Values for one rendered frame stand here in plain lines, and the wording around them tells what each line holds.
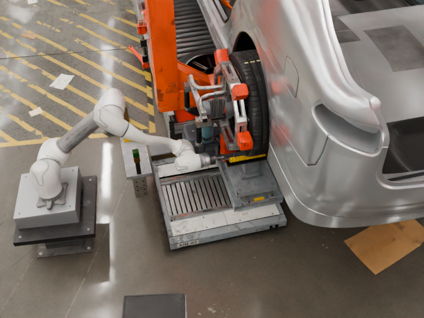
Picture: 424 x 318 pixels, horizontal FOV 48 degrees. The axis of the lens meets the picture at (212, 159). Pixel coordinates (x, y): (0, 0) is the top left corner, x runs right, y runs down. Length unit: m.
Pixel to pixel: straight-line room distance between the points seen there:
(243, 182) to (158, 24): 1.23
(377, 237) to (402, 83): 1.08
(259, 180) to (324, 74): 1.57
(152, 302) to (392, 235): 1.76
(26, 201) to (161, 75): 1.20
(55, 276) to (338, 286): 1.85
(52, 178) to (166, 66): 1.03
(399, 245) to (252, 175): 1.12
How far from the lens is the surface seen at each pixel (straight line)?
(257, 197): 3.41
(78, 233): 3.18
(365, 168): 2.14
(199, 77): 3.45
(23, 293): 3.41
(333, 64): 2.05
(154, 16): 3.07
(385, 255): 3.52
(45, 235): 3.23
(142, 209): 3.59
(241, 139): 2.78
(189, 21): 5.05
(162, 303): 2.79
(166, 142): 2.99
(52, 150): 3.16
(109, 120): 2.73
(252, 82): 2.76
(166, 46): 3.20
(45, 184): 3.07
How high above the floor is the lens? 2.81
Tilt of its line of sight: 46 degrees down
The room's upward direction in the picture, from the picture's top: straight up
